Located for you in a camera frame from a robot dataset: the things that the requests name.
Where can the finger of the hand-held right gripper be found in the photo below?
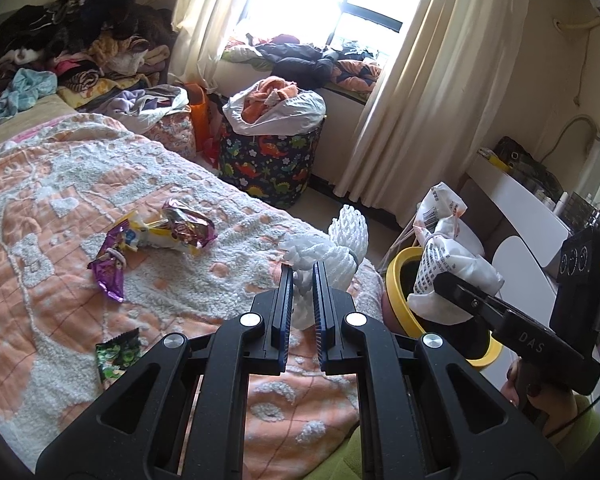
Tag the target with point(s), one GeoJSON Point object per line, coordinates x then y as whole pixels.
{"type": "Point", "coordinates": [460, 290]}

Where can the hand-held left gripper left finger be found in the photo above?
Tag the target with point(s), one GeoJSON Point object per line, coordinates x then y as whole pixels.
{"type": "Point", "coordinates": [285, 310]}

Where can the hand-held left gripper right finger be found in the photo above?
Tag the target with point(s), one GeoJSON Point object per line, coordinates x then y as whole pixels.
{"type": "Point", "coordinates": [321, 310]}

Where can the white plastic packet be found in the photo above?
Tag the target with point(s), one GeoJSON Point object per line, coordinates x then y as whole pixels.
{"type": "Point", "coordinates": [445, 260]}

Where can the white foam fruit net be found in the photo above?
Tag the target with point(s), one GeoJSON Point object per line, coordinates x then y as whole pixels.
{"type": "Point", "coordinates": [330, 250]}

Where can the yellow rimmed trash can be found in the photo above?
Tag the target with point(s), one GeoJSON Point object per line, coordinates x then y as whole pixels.
{"type": "Point", "coordinates": [397, 290]}

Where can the shiny purple foil wrapper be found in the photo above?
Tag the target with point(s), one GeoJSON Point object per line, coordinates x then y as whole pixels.
{"type": "Point", "coordinates": [190, 220]}

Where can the purple snack wrapper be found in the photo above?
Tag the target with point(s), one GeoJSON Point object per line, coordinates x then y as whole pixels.
{"type": "Point", "coordinates": [107, 275]}

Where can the person's right hand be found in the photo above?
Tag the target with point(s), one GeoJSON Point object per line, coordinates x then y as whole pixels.
{"type": "Point", "coordinates": [562, 410]}

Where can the white dressing table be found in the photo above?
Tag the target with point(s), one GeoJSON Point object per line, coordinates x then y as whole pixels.
{"type": "Point", "coordinates": [520, 210]}

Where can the clear cosmetics organizer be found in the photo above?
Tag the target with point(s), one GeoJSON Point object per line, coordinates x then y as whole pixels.
{"type": "Point", "coordinates": [585, 212]}

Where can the yellow flat item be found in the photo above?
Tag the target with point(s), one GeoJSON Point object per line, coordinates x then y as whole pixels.
{"type": "Point", "coordinates": [492, 157]}

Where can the black bag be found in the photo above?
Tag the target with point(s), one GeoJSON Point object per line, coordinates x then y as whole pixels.
{"type": "Point", "coordinates": [525, 165]}

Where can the dinosaur print laundry basket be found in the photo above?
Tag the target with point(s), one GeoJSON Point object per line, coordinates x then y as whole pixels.
{"type": "Point", "coordinates": [260, 160]}

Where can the green snack wrapper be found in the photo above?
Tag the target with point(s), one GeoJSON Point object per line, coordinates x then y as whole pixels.
{"type": "Point", "coordinates": [117, 355]}

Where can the white plastic bag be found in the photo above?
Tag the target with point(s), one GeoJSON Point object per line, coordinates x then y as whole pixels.
{"type": "Point", "coordinates": [300, 110]}

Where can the wide cream curtain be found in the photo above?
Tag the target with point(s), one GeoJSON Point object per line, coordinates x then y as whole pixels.
{"type": "Point", "coordinates": [430, 85]}

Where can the pink floral bag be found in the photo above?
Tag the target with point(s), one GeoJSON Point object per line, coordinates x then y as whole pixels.
{"type": "Point", "coordinates": [175, 130]}

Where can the orange bag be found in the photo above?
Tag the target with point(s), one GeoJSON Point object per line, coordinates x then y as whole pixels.
{"type": "Point", "coordinates": [199, 110]}

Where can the orange garment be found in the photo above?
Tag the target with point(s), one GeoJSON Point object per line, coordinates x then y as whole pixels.
{"type": "Point", "coordinates": [270, 87]}

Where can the clothes on windowsill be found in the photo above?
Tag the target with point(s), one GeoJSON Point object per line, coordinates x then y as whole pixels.
{"type": "Point", "coordinates": [300, 57]}

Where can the lavender and white garment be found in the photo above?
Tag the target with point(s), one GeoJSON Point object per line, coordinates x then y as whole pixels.
{"type": "Point", "coordinates": [130, 102]}

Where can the orange and white patterned blanket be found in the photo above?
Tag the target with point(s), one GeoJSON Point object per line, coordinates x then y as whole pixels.
{"type": "Point", "coordinates": [55, 185]}

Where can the narrow cream curtain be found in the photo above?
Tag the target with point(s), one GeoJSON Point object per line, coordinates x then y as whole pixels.
{"type": "Point", "coordinates": [205, 20]}

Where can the bed with beige sheet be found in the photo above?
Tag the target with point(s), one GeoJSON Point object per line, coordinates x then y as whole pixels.
{"type": "Point", "coordinates": [30, 115]}

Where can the light blue garment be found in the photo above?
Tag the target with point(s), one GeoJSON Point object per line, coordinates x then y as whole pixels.
{"type": "Point", "coordinates": [25, 85]}

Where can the pile of dark clothes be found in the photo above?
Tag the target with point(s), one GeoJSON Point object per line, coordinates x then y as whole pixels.
{"type": "Point", "coordinates": [105, 15]}

